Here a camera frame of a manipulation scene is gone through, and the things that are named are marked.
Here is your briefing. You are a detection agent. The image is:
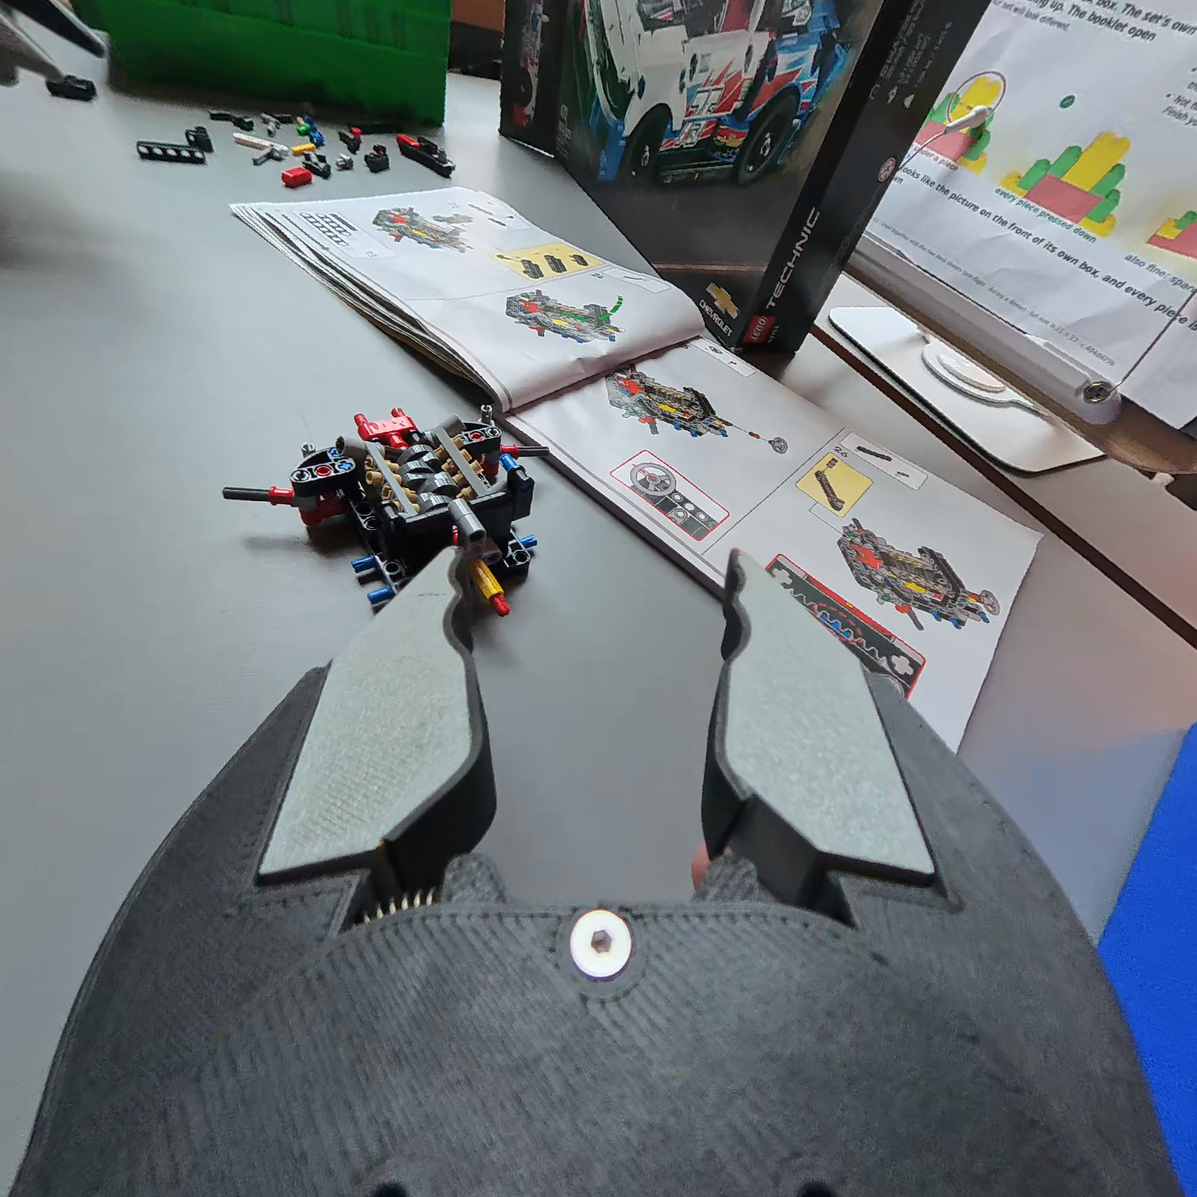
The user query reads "blue panel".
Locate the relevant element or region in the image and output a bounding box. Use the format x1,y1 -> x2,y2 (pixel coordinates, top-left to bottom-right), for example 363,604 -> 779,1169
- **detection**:
1098,724 -> 1197,1189

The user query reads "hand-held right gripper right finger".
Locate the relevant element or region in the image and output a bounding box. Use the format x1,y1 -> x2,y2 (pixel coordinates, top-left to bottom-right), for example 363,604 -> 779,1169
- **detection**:
700,546 -> 938,927

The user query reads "monitor with instruction screen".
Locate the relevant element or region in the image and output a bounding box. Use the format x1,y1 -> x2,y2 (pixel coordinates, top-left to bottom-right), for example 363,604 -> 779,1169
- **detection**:
864,0 -> 1197,426

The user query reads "white monitor stand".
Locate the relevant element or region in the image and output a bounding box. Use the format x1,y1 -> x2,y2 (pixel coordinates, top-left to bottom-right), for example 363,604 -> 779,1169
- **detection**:
827,307 -> 1105,473

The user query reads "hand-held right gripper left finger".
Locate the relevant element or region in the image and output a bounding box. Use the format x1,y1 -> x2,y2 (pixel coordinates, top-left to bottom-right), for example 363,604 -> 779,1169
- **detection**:
254,546 -> 498,889

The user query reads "partly built lego assembly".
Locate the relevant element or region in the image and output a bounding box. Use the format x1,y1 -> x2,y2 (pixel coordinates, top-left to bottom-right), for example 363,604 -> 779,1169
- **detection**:
223,406 -> 553,618

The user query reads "pile of lego pieces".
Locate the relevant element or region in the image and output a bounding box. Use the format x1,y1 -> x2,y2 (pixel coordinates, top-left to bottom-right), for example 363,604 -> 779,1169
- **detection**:
207,107 -> 459,188

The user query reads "open lego instruction booklet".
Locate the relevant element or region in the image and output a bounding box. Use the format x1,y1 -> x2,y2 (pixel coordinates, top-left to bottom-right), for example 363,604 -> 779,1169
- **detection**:
228,187 -> 1043,749

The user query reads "black holed lego beam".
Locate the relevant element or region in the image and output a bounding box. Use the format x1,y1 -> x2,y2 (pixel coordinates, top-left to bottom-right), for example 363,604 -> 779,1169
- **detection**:
135,125 -> 215,168

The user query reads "green plastic bin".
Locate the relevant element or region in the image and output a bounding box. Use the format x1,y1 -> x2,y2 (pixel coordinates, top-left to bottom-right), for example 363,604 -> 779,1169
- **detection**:
73,0 -> 450,127

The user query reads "black lego set box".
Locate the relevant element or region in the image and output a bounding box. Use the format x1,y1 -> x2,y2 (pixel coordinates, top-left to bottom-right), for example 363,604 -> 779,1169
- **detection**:
498,0 -> 992,355

